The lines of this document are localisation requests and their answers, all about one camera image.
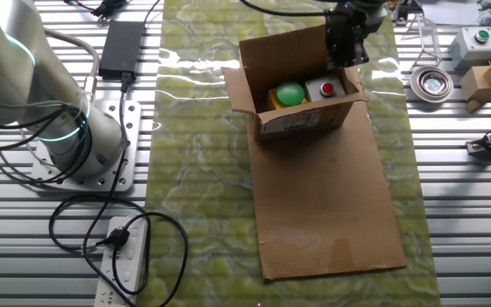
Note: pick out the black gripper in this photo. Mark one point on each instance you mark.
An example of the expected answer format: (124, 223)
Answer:
(348, 27)

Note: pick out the brown cardboard box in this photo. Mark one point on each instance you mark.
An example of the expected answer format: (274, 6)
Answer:
(296, 121)

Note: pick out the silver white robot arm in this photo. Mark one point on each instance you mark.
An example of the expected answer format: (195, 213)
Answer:
(15, 77)

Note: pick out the grey box red button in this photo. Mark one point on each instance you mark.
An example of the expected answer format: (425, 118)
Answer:
(315, 96)

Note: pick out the green mushroom button yellow box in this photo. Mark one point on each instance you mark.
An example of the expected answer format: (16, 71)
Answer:
(290, 94)

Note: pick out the grey box green button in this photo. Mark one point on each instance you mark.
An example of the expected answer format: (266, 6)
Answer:
(469, 51)

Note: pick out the small cardboard box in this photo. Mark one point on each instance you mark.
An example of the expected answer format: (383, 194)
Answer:
(480, 85)

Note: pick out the open cardboard box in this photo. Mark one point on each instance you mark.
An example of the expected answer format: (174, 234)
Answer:
(203, 170)

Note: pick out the clear plastic stand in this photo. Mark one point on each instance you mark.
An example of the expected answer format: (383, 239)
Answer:
(431, 38)

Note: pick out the round steel bowl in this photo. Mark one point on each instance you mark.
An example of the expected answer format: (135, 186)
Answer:
(432, 84)

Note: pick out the grey paper sheet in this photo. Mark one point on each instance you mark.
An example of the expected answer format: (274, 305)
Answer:
(450, 13)

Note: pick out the flat brown cardboard sheet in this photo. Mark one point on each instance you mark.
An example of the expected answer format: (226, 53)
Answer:
(326, 192)

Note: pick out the crumpled paper ball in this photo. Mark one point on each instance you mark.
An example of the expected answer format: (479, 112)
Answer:
(486, 18)

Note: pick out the black power adapter brick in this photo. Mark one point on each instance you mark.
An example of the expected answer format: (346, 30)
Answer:
(122, 47)

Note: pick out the white power strip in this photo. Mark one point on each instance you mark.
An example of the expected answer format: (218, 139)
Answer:
(132, 264)

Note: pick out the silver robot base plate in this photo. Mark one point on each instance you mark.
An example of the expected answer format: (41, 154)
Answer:
(130, 128)

